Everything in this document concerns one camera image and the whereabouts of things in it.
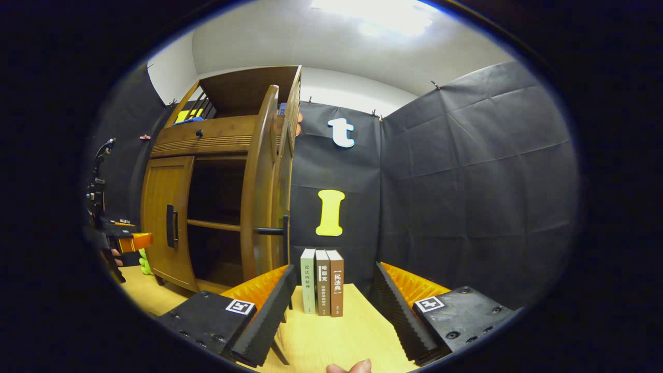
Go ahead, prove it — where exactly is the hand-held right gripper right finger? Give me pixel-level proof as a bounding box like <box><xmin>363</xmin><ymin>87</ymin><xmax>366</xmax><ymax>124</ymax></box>
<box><xmin>374</xmin><ymin>262</ymin><xmax>518</xmax><ymax>366</ymax></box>

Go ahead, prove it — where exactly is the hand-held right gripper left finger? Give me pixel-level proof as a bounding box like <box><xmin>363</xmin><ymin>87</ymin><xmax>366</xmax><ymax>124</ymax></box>
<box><xmin>155</xmin><ymin>264</ymin><xmax>297</xmax><ymax>367</ymax></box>

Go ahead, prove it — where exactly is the black door handle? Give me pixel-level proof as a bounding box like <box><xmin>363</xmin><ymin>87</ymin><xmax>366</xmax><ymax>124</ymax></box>
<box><xmin>166</xmin><ymin>205</ymin><xmax>179</xmax><ymax>248</ymax></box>
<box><xmin>253</xmin><ymin>214</ymin><xmax>291</xmax><ymax>266</ymax></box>

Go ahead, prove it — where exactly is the wooden cabinet door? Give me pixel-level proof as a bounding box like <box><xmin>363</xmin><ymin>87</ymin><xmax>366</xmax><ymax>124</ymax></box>
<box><xmin>140</xmin><ymin>155</ymin><xmax>196</xmax><ymax>292</ymax></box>
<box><xmin>241</xmin><ymin>84</ymin><xmax>292</xmax><ymax>283</ymax></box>

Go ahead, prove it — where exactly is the wooden double-door shoe cabinet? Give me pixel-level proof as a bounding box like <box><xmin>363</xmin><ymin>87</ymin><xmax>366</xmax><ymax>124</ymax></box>
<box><xmin>140</xmin><ymin>65</ymin><xmax>304</xmax><ymax>293</ymax></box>

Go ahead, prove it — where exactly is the wooden cabinet drawer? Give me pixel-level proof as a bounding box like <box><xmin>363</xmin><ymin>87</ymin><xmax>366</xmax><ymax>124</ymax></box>
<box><xmin>150</xmin><ymin>115</ymin><xmax>258</xmax><ymax>159</ymax></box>

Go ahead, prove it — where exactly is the pale green book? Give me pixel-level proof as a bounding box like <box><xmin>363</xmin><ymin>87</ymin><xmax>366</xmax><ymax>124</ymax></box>
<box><xmin>300</xmin><ymin>248</ymin><xmax>316</xmax><ymax>314</ymax></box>

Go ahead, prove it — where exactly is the brown book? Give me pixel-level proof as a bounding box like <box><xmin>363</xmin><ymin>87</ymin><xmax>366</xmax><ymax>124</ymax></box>
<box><xmin>325</xmin><ymin>250</ymin><xmax>344</xmax><ymax>318</ymax></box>

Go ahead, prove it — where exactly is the grey book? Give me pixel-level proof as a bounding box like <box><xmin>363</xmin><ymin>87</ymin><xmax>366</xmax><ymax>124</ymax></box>
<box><xmin>315</xmin><ymin>250</ymin><xmax>331</xmax><ymax>316</ymax></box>

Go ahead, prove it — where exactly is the black backdrop cloth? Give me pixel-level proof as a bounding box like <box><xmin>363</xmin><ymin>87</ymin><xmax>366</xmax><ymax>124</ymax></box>
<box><xmin>83</xmin><ymin>61</ymin><xmax>579</xmax><ymax>311</ymax></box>

